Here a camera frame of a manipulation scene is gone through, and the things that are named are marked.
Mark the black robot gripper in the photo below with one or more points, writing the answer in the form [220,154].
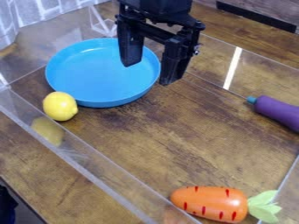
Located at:
[164,21]

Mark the orange toy carrot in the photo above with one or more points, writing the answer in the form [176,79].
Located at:
[226,204]

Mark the blue plastic plate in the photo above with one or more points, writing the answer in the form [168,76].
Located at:
[87,71]

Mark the yellow toy lemon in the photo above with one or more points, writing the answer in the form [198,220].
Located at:
[59,106]

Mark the purple toy eggplant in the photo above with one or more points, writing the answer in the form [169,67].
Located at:
[277,110]

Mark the clear acrylic triangular bracket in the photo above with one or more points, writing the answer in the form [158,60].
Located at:
[101,25]

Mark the clear acrylic barrier wall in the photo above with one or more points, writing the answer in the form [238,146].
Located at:
[145,203]

